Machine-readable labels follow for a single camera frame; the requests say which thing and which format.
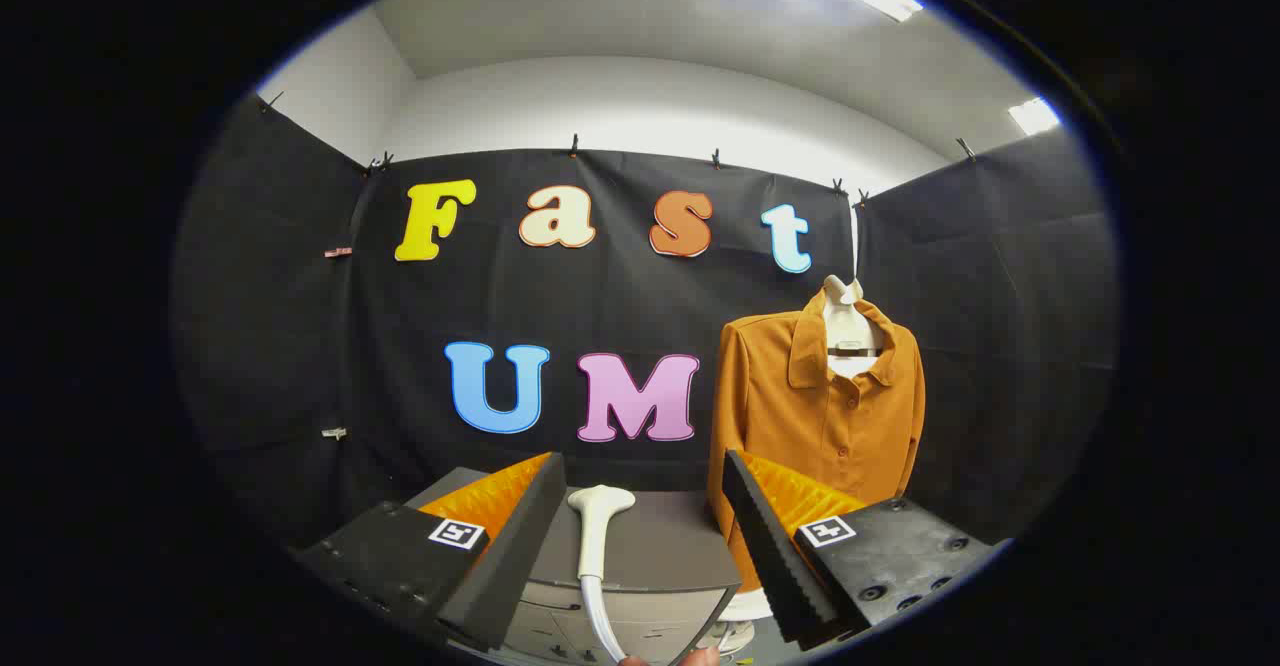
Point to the small ceiling light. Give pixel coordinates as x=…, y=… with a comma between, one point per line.
x=1033, y=116

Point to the white garment steamer head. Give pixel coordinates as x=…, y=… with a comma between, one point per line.
x=597, y=521

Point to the grey drawer cabinet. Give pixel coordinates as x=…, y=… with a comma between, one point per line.
x=660, y=546

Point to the black backdrop cloth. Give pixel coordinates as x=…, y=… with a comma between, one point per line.
x=600, y=306

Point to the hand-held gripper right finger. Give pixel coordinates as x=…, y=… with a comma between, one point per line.
x=765, y=546

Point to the orange button-up shirt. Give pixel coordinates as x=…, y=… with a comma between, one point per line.
x=800, y=416

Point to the row of black cloth clips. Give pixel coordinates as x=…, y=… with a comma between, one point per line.
x=575, y=146

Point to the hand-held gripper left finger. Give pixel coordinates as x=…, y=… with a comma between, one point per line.
x=505, y=556

